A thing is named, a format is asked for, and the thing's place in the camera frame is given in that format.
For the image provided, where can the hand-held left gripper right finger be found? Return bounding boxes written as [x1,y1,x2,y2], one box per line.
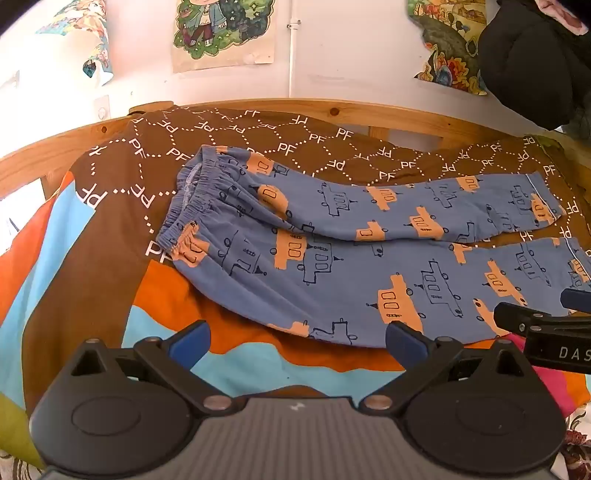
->
[361,320,532,414]

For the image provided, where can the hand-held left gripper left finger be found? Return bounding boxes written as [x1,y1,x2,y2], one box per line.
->
[68,320,242,415]

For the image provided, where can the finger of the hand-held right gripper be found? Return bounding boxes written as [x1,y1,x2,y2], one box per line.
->
[561,288,591,317]
[493,302,573,337]

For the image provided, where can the blue printed pants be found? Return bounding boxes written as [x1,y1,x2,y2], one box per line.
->
[156,145,591,349]

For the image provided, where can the floral bed sheet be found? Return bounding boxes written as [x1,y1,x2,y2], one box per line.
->
[560,406,591,480]

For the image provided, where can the brown orange printed blanket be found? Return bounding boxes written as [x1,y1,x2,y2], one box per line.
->
[0,104,591,462]

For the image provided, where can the black jacket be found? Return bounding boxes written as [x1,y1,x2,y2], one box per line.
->
[478,0,591,132]

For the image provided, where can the wooden bed frame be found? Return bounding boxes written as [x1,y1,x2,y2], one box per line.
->
[0,98,591,199]

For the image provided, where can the yellow green landscape wall poster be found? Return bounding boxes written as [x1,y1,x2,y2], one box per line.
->
[406,0,490,96]

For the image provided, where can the white wall pipe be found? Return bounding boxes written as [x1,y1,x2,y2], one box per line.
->
[288,0,299,99]

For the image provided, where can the cartoon figures wall poster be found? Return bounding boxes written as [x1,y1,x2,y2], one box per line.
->
[171,0,276,73]

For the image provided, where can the colourful torn wall poster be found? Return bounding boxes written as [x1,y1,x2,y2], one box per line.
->
[34,0,114,86]

